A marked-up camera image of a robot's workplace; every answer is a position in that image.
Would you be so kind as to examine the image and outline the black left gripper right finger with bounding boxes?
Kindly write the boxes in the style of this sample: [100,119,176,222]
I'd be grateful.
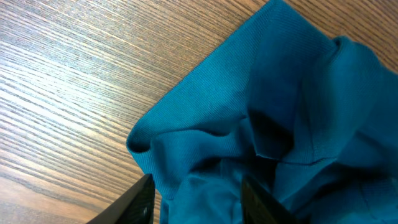
[241,176,299,224]

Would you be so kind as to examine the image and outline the blue polo shirt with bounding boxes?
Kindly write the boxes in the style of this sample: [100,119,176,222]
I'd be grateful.
[126,1,397,223]

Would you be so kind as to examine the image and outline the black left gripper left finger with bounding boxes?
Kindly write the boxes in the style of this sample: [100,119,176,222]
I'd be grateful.
[87,174,155,224]

